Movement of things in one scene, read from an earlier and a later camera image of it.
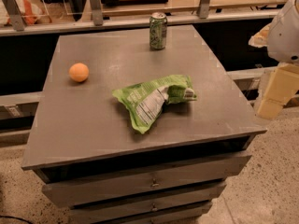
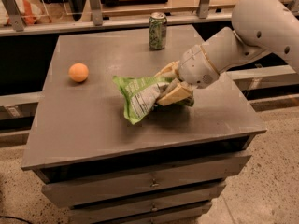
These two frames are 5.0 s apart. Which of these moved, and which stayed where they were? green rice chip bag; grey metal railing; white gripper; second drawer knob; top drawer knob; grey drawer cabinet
Moved: green rice chip bag; white gripper
Stayed: second drawer knob; grey metal railing; top drawer knob; grey drawer cabinet
